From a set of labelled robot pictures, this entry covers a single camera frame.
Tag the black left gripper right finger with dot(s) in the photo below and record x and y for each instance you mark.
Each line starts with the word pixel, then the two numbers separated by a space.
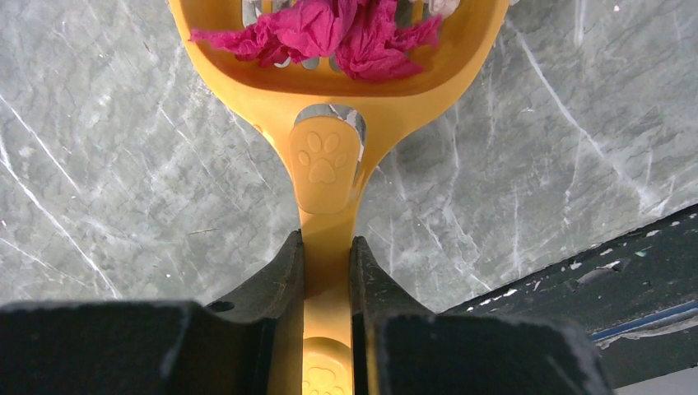
pixel 401 347

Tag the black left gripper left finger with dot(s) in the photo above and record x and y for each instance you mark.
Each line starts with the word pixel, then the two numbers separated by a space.
pixel 247 342

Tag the yellow slotted plastic scoop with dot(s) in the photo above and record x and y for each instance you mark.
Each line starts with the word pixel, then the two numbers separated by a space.
pixel 331 132

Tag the large pink paper scrap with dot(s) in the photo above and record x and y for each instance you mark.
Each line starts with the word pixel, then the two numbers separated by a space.
pixel 362 36

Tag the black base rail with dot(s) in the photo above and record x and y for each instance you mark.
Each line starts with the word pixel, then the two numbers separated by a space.
pixel 635 296

